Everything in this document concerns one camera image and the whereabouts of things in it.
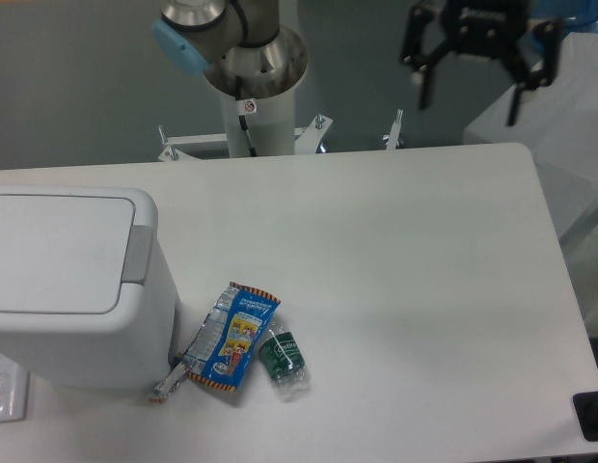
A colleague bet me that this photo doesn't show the white trash can lid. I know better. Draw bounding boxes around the white trash can lid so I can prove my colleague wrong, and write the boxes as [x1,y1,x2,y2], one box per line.
[0,189,157,314]

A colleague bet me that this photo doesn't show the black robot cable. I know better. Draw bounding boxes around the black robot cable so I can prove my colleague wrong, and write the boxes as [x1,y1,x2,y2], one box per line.
[233,75,258,157]

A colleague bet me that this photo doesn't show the white side table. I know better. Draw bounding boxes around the white side table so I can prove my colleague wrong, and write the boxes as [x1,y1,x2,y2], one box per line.
[463,33,598,236]

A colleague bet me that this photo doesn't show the white trash can body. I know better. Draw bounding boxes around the white trash can body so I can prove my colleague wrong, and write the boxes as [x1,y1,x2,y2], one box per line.
[0,185,179,389]

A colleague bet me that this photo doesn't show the black device at table edge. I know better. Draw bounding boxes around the black device at table edge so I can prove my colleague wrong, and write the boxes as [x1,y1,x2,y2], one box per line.
[573,392,598,442]

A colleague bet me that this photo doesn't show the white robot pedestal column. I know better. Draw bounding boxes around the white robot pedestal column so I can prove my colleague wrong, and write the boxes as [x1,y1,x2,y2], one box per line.
[220,90,295,158]

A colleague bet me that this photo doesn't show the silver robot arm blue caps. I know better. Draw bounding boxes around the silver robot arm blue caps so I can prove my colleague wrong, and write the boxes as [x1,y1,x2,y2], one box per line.
[152,1,564,125]

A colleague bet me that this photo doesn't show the blue snack bag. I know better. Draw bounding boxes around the blue snack bag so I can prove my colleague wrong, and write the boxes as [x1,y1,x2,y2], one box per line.
[181,282,281,392]

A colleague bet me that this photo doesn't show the small silver snack wrapper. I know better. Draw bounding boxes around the small silver snack wrapper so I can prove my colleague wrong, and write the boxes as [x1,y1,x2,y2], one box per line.
[148,363,188,404]

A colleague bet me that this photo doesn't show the blue water jug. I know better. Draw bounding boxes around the blue water jug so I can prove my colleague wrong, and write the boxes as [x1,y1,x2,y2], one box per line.
[528,14,598,52]

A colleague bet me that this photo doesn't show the crushed green label plastic bottle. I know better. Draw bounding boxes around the crushed green label plastic bottle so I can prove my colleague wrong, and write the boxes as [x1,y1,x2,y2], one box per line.
[258,319,311,402]

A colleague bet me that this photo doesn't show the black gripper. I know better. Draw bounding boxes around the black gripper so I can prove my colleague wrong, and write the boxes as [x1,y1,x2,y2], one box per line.
[399,1,562,126]

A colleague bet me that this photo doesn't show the clear plastic bag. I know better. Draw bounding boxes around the clear plastic bag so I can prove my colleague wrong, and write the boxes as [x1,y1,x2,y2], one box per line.
[0,353,30,423]

